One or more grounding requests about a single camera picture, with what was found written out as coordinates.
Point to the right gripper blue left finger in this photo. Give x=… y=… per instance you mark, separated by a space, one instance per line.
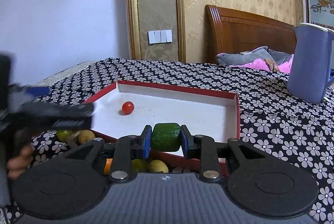
x=125 y=148

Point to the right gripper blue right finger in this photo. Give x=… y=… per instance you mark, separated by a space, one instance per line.
x=204 y=149

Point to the green tomato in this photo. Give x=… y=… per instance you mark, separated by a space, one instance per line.
x=139 y=166
x=63 y=135

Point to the orange mandarin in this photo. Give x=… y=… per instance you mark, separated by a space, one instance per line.
x=107 y=166

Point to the yellow-brown longan fruit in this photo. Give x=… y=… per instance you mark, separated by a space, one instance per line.
x=157 y=166

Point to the green cucumber chunk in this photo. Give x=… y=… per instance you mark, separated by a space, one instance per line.
x=166 y=137

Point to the small red cherry tomato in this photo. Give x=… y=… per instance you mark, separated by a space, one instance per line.
x=127 y=108

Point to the brown kiwi fruit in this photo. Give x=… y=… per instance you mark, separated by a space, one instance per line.
x=85 y=136

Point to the dark sugarcane piece small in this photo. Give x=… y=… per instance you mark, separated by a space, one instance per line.
x=72 y=140

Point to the person's left hand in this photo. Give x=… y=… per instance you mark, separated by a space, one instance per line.
x=18 y=165

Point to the red shallow cardboard tray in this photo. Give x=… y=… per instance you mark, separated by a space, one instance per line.
x=204 y=112

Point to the black floral tablecloth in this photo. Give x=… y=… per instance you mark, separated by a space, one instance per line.
x=272 y=119

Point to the grey and pink bedding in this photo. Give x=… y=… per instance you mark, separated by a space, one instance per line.
x=261 y=58

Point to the wooden bed headboard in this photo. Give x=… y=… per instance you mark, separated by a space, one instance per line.
x=235 y=31

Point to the wardrobe sliding door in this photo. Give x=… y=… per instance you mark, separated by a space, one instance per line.
x=321 y=12

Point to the white wall switch panel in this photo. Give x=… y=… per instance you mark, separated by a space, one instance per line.
x=164 y=36

